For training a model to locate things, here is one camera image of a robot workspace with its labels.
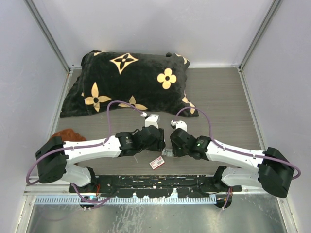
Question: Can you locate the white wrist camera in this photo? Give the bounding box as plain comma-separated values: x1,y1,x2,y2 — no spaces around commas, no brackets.
144,114,160,129
171,120,188,132

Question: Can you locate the red white staple box sleeve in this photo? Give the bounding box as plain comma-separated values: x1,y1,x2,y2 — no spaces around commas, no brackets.
149,156,165,170

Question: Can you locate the black floral pattern pillow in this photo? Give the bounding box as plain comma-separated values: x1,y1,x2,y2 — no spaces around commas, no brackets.
60,50,199,118

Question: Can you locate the white slotted cable duct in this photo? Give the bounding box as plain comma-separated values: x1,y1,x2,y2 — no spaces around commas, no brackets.
34,195,217,205

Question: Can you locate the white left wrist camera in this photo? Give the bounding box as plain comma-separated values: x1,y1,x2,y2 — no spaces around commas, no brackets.
144,114,160,129

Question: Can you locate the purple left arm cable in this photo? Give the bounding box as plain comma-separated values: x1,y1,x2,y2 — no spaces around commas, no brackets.
26,100,148,184

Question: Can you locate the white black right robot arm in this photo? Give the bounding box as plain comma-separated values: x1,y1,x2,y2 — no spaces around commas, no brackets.
170,128,294,198

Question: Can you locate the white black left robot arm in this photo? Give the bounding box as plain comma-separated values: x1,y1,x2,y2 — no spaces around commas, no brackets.
35,126,165,187

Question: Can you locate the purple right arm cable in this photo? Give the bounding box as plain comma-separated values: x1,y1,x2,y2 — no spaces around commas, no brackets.
174,106,302,181

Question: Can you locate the staple box tray with staples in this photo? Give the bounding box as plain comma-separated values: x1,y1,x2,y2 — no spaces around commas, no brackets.
162,149,173,157

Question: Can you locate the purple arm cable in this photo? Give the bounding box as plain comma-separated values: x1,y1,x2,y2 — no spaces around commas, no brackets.
26,100,148,184
174,106,302,181

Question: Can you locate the brown crumpled cloth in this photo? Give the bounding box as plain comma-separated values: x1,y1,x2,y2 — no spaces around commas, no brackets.
51,128,86,142

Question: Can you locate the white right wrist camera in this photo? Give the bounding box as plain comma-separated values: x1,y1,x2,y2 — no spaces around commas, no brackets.
171,120,188,132

